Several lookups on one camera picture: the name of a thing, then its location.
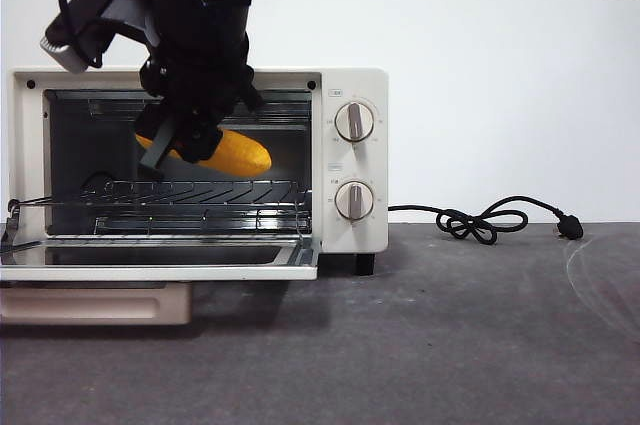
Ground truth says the glass oven door with handle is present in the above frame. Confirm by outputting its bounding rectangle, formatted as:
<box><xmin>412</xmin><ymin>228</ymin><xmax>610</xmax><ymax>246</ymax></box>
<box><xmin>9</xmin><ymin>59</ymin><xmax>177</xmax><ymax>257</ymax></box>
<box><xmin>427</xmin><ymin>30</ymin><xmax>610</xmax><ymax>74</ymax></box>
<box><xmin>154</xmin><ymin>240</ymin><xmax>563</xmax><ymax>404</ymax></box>
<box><xmin>0</xmin><ymin>199</ymin><xmax>320</xmax><ymax>327</ymax></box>

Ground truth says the yellow corn cob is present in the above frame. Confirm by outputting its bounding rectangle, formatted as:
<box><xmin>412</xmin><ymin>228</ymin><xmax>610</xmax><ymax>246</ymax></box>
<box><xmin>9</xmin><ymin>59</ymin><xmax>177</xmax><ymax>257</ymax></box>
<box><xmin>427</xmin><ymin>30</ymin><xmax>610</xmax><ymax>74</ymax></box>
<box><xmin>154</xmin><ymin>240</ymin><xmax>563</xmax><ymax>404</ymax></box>
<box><xmin>134</xmin><ymin>127</ymin><xmax>274</xmax><ymax>177</ymax></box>

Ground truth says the cream oven knob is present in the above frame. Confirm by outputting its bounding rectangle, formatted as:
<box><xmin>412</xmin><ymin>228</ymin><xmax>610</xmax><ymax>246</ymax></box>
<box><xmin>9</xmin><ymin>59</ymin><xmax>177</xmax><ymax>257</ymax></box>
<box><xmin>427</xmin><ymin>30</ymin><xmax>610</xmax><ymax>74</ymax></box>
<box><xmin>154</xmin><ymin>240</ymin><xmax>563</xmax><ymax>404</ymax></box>
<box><xmin>333</xmin><ymin>101</ymin><xmax>376</xmax><ymax>143</ymax></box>
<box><xmin>333</xmin><ymin>180</ymin><xmax>375</xmax><ymax>222</ymax></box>

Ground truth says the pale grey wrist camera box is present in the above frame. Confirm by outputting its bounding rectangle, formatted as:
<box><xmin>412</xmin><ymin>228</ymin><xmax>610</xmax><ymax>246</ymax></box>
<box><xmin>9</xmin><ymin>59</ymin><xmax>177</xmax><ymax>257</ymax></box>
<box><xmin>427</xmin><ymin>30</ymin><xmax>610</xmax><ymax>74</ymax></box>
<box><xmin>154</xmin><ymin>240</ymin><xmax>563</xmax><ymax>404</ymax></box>
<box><xmin>39</xmin><ymin>0</ymin><xmax>151</xmax><ymax>74</ymax></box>

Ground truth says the black power cable with plug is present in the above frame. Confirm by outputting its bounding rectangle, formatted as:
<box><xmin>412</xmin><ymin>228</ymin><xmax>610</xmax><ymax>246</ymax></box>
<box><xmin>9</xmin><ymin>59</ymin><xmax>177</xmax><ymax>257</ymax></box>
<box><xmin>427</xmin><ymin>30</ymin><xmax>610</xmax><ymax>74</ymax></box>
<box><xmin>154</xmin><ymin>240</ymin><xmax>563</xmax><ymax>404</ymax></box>
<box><xmin>387</xmin><ymin>196</ymin><xmax>584</xmax><ymax>246</ymax></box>

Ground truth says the cream toaster oven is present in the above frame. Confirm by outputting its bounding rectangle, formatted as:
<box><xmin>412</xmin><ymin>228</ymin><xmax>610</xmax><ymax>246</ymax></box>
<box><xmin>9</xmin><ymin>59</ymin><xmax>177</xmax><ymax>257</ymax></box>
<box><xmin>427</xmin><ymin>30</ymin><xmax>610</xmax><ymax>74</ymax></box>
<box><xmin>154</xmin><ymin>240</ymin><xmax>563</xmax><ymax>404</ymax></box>
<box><xmin>7</xmin><ymin>67</ymin><xmax>390</xmax><ymax>276</ymax></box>

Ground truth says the metal wire oven rack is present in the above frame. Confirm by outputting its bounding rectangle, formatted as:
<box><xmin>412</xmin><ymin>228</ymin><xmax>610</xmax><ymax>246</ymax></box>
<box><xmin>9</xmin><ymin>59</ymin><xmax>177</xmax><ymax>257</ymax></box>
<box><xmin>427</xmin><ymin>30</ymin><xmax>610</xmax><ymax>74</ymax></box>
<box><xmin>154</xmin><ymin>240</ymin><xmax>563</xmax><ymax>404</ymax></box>
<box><xmin>44</xmin><ymin>177</ymin><xmax>311</xmax><ymax>210</ymax></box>

